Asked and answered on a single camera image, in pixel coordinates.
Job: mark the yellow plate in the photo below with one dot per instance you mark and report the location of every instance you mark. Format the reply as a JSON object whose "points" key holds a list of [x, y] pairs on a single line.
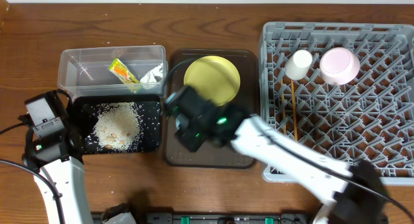
{"points": [[214, 78]]}

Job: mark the wooden chopstick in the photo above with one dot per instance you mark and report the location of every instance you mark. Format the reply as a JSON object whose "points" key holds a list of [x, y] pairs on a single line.
{"points": [[283, 108], [294, 110]]}

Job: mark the yellow snack wrapper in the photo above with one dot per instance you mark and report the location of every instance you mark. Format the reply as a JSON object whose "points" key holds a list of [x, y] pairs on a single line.
{"points": [[124, 75]]}

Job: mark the cream paper cup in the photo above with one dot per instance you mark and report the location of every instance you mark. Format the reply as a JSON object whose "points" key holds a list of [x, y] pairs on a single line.
{"points": [[298, 65]]}

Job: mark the pink bowl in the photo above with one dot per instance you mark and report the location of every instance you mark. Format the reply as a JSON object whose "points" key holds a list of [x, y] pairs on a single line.
{"points": [[339, 66]]}

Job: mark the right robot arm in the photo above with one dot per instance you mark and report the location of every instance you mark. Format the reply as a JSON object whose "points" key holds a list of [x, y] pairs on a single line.
{"points": [[349, 193]]}

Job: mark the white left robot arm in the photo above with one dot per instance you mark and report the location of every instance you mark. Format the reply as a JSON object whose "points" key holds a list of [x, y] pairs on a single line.
{"points": [[57, 164]]}

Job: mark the black waste tray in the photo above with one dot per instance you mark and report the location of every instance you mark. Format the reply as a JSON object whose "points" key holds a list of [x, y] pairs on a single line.
{"points": [[149, 109]]}

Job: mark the grey dishwasher rack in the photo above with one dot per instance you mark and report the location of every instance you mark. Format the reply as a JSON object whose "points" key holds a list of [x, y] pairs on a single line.
{"points": [[369, 118]]}

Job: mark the dark brown serving tray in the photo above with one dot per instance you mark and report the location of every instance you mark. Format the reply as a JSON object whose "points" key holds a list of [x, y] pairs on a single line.
{"points": [[209, 155]]}

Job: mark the crumpled white tissue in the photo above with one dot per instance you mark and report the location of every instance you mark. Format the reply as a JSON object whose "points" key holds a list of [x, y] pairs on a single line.
{"points": [[153, 76]]}

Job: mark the clear plastic bin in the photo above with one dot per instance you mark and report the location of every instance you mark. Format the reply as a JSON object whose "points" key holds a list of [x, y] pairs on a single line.
{"points": [[84, 72]]}

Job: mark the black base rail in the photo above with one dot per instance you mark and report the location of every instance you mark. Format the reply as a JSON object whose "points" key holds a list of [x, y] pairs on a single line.
{"points": [[176, 218]]}

